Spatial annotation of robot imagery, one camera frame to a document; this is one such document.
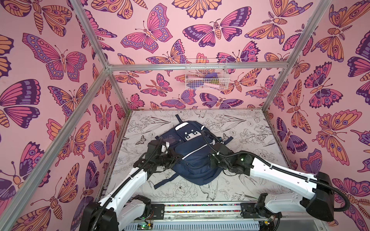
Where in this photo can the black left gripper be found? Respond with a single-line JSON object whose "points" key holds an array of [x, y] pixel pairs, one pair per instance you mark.
{"points": [[172, 159]]}

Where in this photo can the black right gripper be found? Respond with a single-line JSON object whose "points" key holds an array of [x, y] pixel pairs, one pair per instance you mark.
{"points": [[216, 157]]}

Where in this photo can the navy blue backpack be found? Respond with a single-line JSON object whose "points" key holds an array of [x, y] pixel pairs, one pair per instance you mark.
{"points": [[191, 140]]}

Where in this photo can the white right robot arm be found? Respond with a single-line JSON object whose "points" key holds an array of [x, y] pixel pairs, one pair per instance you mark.
{"points": [[310, 193]]}

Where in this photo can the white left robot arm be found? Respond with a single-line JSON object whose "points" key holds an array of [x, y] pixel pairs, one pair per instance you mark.
{"points": [[118, 209]]}

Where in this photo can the white wire basket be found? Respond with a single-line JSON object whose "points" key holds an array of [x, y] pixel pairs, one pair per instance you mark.
{"points": [[206, 76]]}

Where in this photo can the aluminium frame post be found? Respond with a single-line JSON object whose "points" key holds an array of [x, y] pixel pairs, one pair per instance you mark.
{"points": [[312, 23]]}

